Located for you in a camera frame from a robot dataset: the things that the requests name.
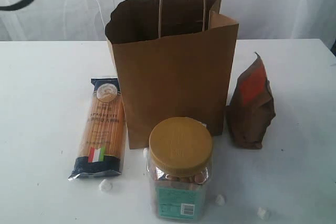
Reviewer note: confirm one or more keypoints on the brown pouch with orange label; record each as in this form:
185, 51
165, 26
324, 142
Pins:
251, 108

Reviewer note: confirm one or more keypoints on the large brown paper bag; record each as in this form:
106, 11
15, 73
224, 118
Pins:
172, 58

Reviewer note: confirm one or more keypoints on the white crumb behind jar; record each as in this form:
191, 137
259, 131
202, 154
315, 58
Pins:
145, 153

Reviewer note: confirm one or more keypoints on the clear jar with yellow lid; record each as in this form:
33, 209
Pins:
179, 166

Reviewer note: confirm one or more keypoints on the spaghetti packet with Italian flag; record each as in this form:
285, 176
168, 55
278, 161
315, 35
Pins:
102, 145

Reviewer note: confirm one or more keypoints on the white crumb near spaghetti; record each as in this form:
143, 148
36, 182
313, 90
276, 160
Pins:
105, 186

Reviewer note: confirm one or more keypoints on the white crumb near jar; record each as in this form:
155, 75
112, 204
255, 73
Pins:
220, 200

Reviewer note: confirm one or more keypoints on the white crumb at front right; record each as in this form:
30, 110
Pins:
263, 213

